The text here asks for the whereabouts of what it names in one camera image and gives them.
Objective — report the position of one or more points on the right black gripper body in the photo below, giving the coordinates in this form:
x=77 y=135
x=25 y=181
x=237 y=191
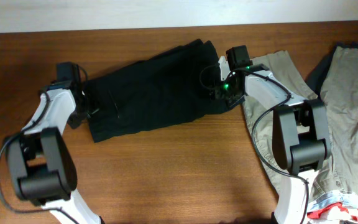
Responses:
x=227 y=90

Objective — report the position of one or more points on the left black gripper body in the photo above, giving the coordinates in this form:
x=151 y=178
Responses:
x=82 y=107

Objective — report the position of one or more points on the black shorts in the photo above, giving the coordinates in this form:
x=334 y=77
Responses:
x=174 y=87

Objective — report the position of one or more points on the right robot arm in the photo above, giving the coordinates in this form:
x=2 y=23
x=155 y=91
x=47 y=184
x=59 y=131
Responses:
x=300 y=133

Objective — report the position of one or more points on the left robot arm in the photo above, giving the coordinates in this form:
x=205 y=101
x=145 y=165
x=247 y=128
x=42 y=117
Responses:
x=40 y=165

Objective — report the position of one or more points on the dark garment under pile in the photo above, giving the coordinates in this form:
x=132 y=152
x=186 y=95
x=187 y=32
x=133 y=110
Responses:
x=318 y=75

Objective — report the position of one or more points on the beige khaki shorts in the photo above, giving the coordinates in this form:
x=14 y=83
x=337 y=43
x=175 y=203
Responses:
x=337 y=180

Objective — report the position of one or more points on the red and white garment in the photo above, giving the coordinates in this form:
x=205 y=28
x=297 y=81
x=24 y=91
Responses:
x=334 y=207

